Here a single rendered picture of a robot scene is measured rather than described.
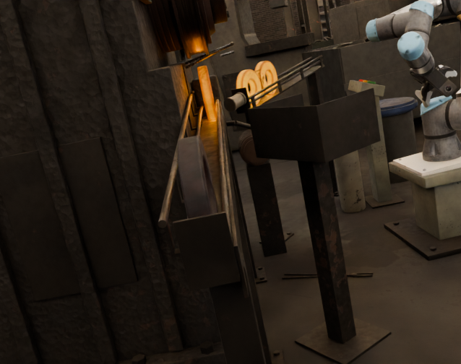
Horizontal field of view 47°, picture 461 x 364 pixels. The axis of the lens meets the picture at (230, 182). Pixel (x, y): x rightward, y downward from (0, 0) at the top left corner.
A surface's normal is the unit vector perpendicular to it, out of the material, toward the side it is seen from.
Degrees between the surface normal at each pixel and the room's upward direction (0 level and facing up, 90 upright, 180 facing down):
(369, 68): 90
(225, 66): 90
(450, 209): 90
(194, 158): 40
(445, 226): 90
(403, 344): 0
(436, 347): 0
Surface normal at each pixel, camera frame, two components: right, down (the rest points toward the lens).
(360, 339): -0.20, -0.95
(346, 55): 0.28, 0.18
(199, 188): -0.05, -0.14
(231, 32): -0.22, 0.28
